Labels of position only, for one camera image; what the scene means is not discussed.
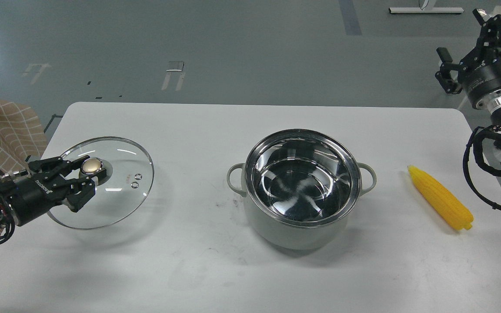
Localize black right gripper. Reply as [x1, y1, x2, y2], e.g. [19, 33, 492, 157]
[435, 9, 501, 110]

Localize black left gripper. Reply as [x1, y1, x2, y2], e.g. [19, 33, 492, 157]
[5, 155, 96, 226]

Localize glass pot lid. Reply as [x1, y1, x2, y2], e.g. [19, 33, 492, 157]
[48, 137, 155, 230]

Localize yellow corn cob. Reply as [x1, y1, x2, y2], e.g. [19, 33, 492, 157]
[407, 166, 474, 230]

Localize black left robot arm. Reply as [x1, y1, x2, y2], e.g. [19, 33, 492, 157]
[0, 156, 107, 244]

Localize grey green cooking pot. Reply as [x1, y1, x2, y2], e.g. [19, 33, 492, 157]
[226, 129, 377, 251]

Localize white table leg base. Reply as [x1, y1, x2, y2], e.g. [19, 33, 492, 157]
[388, 0, 464, 14]

